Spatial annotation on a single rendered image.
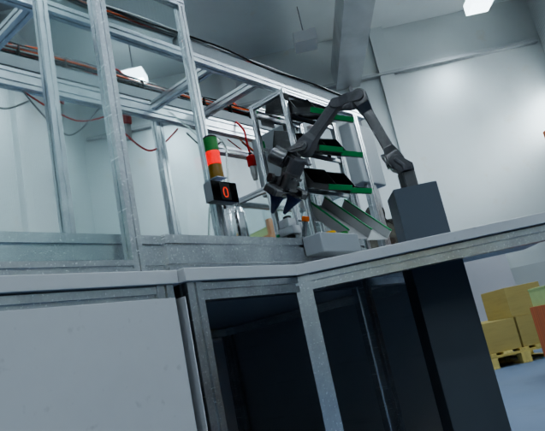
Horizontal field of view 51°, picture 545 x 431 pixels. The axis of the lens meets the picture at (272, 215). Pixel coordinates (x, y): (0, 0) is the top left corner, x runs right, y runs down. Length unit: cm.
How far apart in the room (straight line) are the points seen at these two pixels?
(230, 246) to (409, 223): 61
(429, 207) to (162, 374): 102
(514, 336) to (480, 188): 581
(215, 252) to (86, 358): 48
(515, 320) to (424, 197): 525
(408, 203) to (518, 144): 1107
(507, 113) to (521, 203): 192
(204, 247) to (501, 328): 573
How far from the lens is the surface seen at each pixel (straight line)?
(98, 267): 120
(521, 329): 705
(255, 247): 158
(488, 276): 1184
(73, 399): 110
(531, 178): 1274
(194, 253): 141
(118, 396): 115
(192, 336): 127
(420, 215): 185
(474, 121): 1280
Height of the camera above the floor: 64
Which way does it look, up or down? 13 degrees up
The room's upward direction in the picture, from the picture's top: 12 degrees counter-clockwise
